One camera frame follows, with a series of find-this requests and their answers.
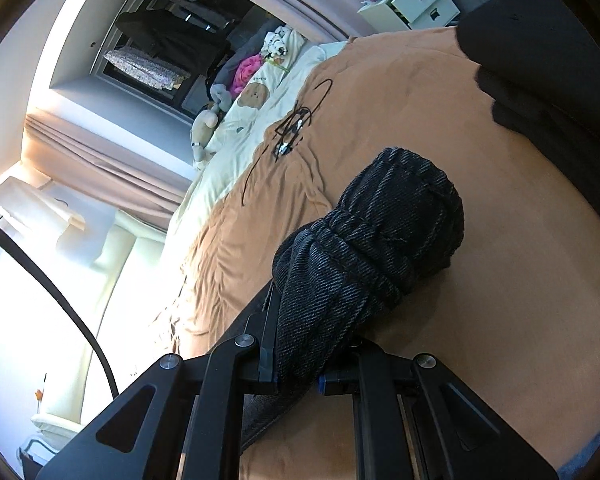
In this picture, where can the floral hanging garment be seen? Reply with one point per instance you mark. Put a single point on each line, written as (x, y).
(145, 67)

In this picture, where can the dark denim pants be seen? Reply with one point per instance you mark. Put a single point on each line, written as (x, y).
(380, 220)

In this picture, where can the grey plush toy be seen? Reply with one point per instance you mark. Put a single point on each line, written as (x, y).
(220, 94)

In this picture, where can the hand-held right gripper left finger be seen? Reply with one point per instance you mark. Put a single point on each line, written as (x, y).
(266, 355)

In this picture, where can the black hanging coat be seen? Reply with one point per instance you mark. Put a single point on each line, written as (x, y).
(170, 35)

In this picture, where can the white drawer cabinet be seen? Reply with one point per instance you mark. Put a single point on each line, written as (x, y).
(420, 0)

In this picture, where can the pink cloth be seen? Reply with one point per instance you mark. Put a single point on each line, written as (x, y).
(247, 72)

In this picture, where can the pink curtain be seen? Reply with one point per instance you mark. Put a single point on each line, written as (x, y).
(105, 165)

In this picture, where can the white spotted cloth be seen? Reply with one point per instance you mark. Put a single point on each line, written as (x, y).
(277, 42)

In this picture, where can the cream padded headboard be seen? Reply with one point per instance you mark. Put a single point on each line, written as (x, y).
(120, 270)

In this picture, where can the stack of folded black clothes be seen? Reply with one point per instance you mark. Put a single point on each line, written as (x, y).
(530, 60)

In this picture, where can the beige plush toy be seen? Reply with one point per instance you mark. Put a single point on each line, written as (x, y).
(203, 127)

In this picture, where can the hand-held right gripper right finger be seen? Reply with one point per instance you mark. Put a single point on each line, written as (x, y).
(330, 379)

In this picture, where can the orange blanket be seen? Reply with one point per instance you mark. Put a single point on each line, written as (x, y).
(480, 285)

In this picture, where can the grey hanging garments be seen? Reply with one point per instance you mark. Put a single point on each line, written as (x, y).
(190, 12)

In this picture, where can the white hanging cloth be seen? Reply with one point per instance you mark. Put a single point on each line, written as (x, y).
(30, 205)

